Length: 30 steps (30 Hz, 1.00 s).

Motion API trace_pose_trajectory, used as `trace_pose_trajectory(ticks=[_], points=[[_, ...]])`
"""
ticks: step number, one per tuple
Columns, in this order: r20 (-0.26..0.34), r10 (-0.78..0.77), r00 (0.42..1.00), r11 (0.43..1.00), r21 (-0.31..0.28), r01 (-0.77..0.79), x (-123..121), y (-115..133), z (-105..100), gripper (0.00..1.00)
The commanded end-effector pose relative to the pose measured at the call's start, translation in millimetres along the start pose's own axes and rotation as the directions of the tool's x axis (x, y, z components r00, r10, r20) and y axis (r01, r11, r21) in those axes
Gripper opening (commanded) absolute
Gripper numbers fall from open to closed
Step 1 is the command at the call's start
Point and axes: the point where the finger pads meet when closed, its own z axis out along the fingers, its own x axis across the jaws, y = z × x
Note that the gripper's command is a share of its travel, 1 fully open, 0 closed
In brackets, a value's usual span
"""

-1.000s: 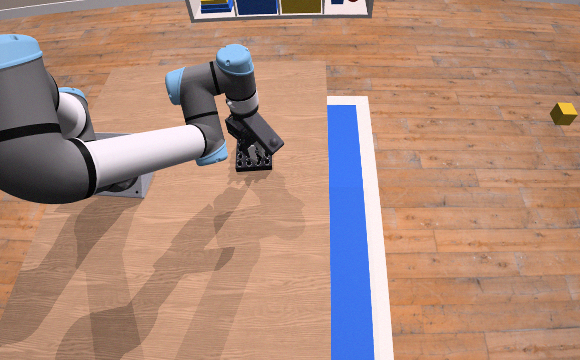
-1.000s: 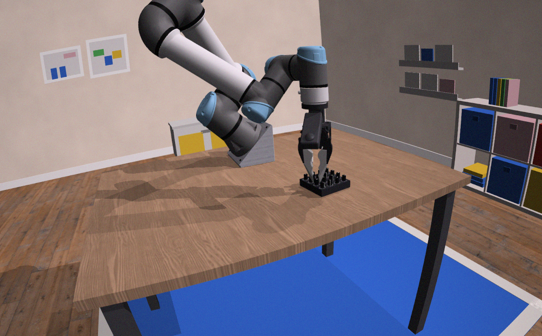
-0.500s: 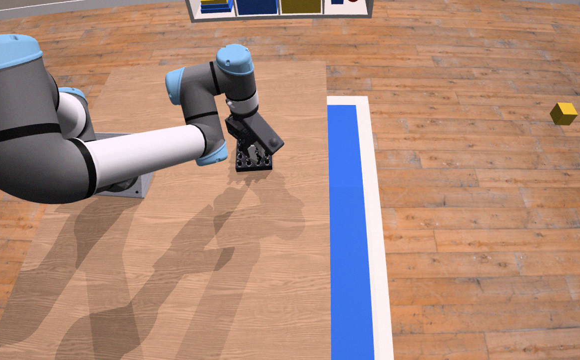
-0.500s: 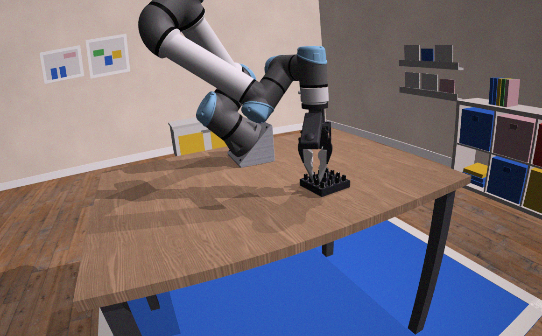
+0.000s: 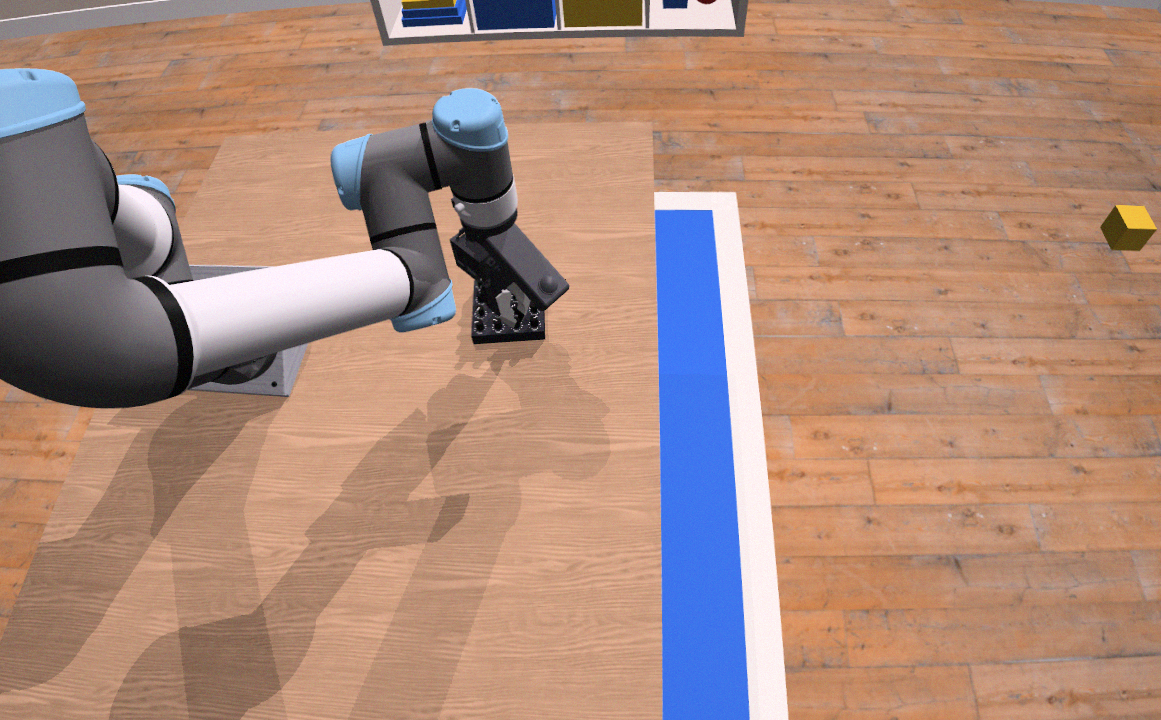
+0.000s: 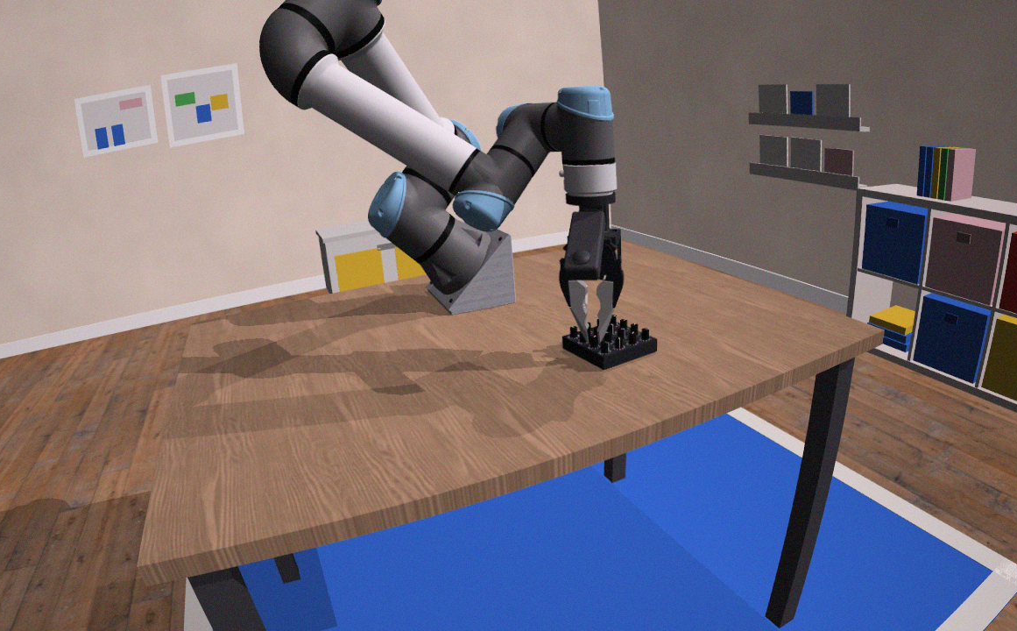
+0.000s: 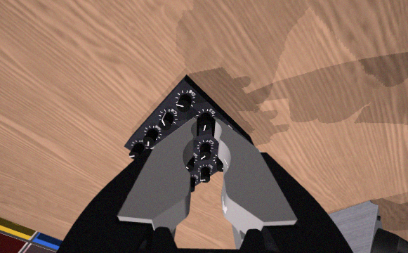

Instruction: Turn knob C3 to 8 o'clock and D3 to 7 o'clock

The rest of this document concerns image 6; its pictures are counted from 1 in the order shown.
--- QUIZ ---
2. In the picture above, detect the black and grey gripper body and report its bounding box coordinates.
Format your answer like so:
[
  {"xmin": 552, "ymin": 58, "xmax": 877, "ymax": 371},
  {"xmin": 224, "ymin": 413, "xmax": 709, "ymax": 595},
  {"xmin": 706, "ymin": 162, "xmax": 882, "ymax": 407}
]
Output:
[{"xmin": 566, "ymin": 192, "xmax": 621, "ymax": 280}]

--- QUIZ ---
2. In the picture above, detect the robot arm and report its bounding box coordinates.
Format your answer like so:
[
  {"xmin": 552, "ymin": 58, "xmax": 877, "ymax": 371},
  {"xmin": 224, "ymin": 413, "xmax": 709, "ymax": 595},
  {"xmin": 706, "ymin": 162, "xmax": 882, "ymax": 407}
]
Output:
[{"xmin": 259, "ymin": 0, "xmax": 617, "ymax": 294}]

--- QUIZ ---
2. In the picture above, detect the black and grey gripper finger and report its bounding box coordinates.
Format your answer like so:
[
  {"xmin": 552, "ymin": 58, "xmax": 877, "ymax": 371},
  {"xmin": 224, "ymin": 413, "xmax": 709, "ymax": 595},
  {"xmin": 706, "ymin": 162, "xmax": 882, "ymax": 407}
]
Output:
[
  {"xmin": 559, "ymin": 259, "xmax": 590, "ymax": 344},
  {"xmin": 596, "ymin": 259, "xmax": 624, "ymax": 344}
]

